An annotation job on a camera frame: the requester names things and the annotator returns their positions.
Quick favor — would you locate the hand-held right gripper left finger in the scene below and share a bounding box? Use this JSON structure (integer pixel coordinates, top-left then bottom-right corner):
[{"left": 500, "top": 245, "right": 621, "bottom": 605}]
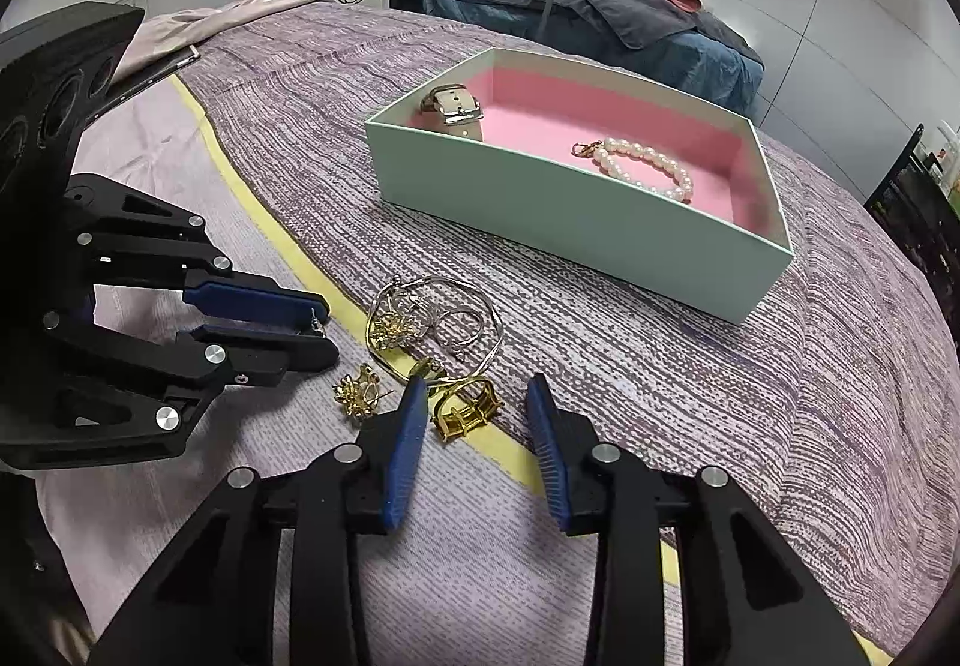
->
[{"left": 86, "top": 377, "right": 428, "bottom": 666}]

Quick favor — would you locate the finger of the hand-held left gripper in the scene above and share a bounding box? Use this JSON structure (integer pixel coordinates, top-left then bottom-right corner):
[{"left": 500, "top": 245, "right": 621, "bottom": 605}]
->
[
  {"left": 7, "top": 313, "right": 340, "bottom": 470},
  {"left": 67, "top": 175, "right": 329, "bottom": 335}
]

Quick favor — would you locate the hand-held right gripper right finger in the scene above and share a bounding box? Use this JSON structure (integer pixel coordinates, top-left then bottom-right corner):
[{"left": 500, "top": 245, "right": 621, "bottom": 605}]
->
[{"left": 525, "top": 373, "right": 875, "bottom": 666}]

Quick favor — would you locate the gold square ring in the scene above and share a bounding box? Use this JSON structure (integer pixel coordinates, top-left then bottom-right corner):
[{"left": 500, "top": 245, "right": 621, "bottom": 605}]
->
[{"left": 427, "top": 377, "right": 500, "bottom": 443}]

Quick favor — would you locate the gold leaf earring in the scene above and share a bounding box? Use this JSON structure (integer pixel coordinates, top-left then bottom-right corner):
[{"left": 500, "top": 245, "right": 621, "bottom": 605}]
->
[{"left": 334, "top": 364, "right": 395, "bottom": 421}]

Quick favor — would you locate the thin gold bangle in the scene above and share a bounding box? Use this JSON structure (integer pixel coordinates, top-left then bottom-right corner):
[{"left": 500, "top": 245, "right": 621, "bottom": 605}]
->
[{"left": 366, "top": 325, "right": 452, "bottom": 391}]

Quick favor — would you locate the gold flower earring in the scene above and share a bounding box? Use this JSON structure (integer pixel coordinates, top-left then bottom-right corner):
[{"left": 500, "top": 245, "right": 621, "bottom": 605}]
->
[{"left": 366, "top": 310, "right": 418, "bottom": 353}]

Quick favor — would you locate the silver wire bangle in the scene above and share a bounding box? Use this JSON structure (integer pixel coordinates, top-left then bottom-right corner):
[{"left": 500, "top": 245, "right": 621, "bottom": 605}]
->
[{"left": 371, "top": 276, "right": 505, "bottom": 378}]

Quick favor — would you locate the silver hoop earring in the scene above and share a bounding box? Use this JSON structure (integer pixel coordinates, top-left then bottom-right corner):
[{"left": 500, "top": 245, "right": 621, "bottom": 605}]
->
[{"left": 439, "top": 307, "right": 485, "bottom": 356}]

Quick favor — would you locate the mint green jewelry box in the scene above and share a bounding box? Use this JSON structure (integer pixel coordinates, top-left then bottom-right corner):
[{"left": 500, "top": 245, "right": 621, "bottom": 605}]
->
[{"left": 364, "top": 46, "right": 794, "bottom": 326}]

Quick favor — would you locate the grey tablet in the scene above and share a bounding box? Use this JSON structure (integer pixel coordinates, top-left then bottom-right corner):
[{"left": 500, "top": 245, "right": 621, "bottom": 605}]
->
[{"left": 105, "top": 43, "right": 205, "bottom": 112}]

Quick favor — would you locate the pink satin blanket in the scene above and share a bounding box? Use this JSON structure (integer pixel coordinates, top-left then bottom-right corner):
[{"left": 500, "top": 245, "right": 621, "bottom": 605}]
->
[{"left": 116, "top": 0, "right": 335, "bottom": 83}]

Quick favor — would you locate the blue massage bed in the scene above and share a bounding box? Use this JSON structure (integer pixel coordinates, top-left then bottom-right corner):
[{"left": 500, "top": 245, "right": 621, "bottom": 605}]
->
[{"left": 390, "top": 0, "right": 766, "bottom": 119}]

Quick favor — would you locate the black trolley cart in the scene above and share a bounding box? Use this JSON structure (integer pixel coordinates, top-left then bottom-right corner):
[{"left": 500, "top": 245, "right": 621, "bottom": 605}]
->
[{"left": 862, "top": 124, "right": 960, "bottom": 308}]

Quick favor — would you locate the dark grey blanket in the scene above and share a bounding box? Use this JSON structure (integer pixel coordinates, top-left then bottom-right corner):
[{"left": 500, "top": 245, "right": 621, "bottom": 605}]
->
[{"left": 409, "top": 0, "right": 751, "bottom": 50}]

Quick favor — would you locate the cluster of cosmetic bottles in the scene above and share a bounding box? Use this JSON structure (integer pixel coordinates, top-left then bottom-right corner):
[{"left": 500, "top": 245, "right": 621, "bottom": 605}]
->
[{"left": 928, "top": 121, "right": 960, "bottom": 206}]

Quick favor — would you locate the pearl bracelet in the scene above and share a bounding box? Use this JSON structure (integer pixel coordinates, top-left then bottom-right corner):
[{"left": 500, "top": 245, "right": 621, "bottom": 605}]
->
[{"left": 574, "top": 137, "right": 695, "bottom": 203}]

